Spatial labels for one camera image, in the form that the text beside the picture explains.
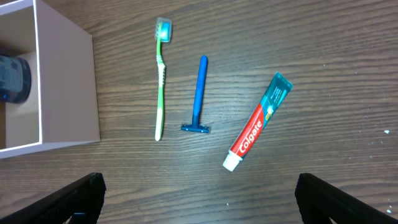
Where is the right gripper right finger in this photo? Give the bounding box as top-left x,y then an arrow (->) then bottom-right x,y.
295,173 -> 397,224

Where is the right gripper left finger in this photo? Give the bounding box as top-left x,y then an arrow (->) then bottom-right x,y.
1,172 -> 106,224

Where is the clear pump soap bottle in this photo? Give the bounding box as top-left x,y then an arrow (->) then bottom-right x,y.
1,54 -> 32,104

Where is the green white toothbrush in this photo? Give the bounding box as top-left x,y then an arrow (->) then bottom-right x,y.
154,17 -> 172,141

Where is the white cardboard box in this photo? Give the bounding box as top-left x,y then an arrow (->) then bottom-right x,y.
1,0 -> 100,158

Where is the Colgate toothpaste tube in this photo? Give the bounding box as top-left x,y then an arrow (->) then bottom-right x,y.
223,72 -> 294,172

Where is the blue disposable razor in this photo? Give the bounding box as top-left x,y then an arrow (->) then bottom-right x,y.
181,55 -> 210,134

